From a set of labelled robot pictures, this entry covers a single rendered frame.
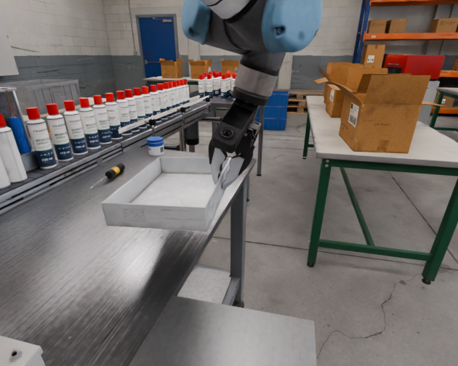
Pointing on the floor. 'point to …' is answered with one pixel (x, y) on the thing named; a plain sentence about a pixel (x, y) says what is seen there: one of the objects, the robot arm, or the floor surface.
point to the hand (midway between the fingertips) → (219, 184)
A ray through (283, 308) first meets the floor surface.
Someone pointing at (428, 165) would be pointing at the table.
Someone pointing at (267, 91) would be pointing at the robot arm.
